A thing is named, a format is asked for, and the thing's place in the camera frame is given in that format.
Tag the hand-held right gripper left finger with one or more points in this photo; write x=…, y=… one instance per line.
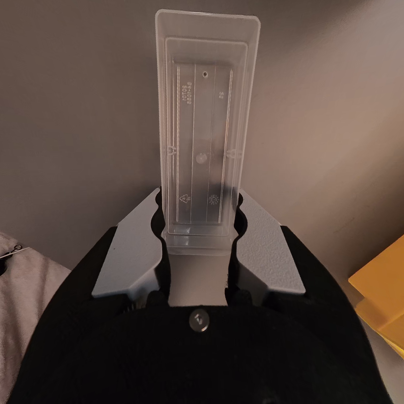
x=129, y=255

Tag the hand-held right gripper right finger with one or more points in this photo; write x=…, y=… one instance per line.
x=268, y=255

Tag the yellow storage bin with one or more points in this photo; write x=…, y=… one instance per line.
x=382, y=284

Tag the clear plastic drawer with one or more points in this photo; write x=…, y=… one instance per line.
x=205, y=126

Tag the person's grey clothing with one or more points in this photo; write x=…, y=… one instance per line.
x=25, y=299

